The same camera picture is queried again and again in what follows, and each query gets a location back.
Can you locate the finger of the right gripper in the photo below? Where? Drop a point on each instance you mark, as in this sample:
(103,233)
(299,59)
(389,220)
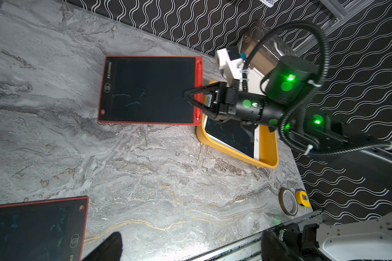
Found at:
(210,110)
(197,94)

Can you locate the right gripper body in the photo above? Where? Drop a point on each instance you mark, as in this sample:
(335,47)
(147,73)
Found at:
(230,104)

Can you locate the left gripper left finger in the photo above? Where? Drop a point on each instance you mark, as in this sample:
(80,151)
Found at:
(109,250)

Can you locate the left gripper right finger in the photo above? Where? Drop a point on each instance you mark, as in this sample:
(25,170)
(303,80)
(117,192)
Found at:
(273,249)

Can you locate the blue white writing tablet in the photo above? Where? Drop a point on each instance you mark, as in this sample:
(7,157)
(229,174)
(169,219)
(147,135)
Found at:
(232,135)

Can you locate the large red writing tablet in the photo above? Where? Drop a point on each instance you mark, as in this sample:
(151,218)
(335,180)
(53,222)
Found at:
(46,230)

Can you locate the yellow storage tray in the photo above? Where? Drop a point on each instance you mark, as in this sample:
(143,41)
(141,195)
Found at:
(240,124)

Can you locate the brown white storage case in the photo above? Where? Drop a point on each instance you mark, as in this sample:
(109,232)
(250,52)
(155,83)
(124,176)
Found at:
(266,59)

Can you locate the adhesive tape roll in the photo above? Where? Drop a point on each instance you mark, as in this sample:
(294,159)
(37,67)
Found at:
(287,201)

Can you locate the yellow tape measure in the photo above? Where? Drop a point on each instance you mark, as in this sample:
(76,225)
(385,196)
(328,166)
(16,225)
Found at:
(302,198)

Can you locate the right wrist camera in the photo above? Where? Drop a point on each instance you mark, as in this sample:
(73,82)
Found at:
(230,62)

